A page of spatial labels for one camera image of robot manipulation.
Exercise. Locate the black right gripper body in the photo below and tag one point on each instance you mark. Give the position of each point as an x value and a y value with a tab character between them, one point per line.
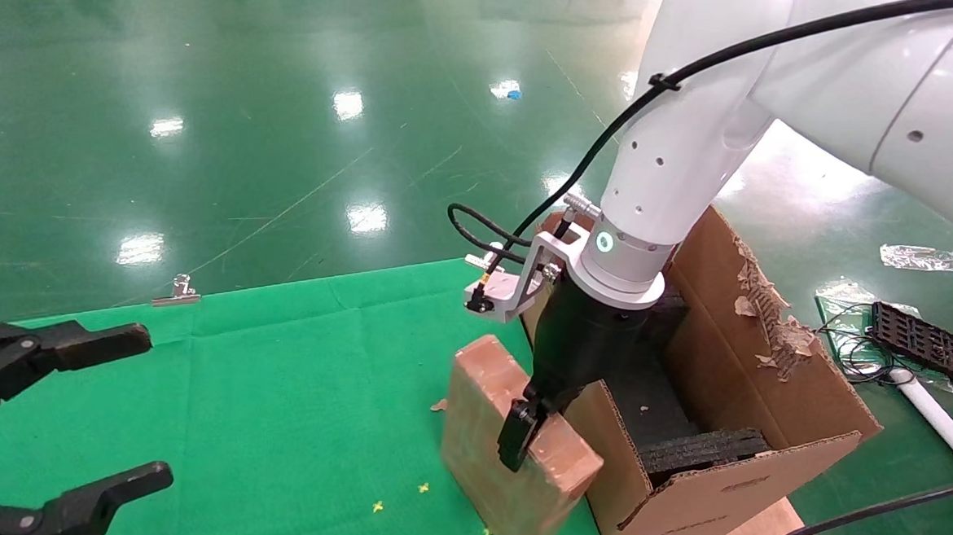
586	343

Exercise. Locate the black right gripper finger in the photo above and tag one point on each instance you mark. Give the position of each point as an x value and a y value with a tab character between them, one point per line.
522	432

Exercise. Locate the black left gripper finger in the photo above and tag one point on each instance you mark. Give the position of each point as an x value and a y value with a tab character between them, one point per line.
81	347
73	513

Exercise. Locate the small brown cardboard box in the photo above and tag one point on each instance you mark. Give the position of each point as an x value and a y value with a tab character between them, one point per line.
485	430

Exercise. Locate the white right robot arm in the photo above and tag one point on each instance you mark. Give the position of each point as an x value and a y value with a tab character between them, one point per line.
705	125

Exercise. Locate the small brown cardboard scrap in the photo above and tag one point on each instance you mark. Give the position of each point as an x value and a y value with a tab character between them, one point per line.
440	405

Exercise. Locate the large open cardboard carton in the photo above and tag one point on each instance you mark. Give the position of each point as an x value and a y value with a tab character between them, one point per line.
777	398

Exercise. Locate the metal binder clip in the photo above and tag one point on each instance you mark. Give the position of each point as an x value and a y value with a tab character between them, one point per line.
178	294

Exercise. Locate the black foam insert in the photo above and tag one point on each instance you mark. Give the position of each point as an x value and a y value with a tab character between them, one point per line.
698	456

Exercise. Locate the green table cloth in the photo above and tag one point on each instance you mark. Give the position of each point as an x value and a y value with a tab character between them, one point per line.
247	394

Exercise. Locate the light wooden board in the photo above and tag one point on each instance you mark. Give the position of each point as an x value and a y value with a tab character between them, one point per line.
767	529

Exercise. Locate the crumpled clear plastic bag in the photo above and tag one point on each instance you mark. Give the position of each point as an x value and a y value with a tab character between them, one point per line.
916	257

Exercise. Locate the black plastic grid tray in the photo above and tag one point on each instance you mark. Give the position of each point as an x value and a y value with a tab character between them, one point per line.
929	346

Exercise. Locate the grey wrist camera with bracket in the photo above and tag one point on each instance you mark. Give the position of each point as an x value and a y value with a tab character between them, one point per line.
510	290

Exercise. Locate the white pipe frame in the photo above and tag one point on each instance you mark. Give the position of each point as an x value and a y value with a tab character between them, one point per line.
941	422

